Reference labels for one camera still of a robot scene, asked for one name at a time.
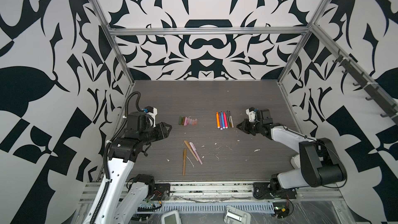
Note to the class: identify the tan marker pen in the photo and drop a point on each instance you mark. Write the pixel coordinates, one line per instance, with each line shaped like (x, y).
(190, 149)

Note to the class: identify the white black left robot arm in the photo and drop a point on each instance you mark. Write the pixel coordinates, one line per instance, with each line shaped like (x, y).
(118, 162)

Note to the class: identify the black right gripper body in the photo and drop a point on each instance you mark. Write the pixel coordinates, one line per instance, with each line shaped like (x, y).
(255, 127)

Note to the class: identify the small electronics board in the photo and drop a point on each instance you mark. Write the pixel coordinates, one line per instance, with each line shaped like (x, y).
(283, 210)

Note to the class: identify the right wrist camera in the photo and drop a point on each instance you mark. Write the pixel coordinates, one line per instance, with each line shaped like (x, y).
(252, 114)

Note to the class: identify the purple marker pen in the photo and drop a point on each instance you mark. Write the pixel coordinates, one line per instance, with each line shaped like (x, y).
(220, 121)

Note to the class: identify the dark brown marker pen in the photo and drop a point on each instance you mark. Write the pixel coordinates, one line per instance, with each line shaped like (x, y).
(229, 118)

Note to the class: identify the light pink marker pen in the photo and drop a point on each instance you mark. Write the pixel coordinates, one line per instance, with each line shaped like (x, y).
(196, 153)

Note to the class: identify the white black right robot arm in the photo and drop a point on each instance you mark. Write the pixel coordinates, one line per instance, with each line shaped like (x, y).
(320, 164)

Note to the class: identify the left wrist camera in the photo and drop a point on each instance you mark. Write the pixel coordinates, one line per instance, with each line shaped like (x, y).
(151, 113)

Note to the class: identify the blue marker pen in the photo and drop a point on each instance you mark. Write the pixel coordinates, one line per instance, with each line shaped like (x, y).
(222, 119)

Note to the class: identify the silver metal bracket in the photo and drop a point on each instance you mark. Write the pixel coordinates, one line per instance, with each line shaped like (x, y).
(234, 215)

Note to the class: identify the white handheld device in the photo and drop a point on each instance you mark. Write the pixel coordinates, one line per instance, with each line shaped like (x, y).
(171, 217)

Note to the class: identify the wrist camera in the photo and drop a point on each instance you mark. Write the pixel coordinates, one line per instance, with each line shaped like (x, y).
(252, 114)
(151, 113)

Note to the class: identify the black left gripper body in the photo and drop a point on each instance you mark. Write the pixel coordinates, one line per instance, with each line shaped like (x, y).
(150, 133)

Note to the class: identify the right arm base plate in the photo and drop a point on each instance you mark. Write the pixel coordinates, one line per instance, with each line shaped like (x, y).
(263, 191)

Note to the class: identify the orange marker pen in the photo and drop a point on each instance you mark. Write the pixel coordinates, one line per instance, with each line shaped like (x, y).
(218, 120)

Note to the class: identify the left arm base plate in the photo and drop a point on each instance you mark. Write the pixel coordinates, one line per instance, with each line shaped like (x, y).
(161, 192)

